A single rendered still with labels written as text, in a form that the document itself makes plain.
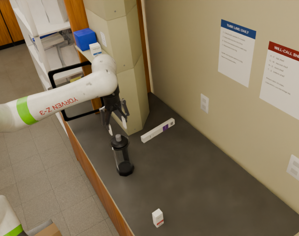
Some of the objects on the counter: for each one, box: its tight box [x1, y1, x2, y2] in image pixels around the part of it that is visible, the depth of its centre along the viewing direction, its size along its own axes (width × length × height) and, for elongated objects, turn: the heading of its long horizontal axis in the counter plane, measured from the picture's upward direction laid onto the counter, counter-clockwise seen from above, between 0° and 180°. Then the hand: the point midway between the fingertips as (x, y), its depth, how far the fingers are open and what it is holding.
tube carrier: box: [109, 135, 133, 173], centre depth 155 cm, size 11×11×21 cm
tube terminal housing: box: [85, 4, 150, 136], centre depth 178 cm, size 25×32×77 cm
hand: (117, 127), depth 143 cm, fingers open, 7 cm apart
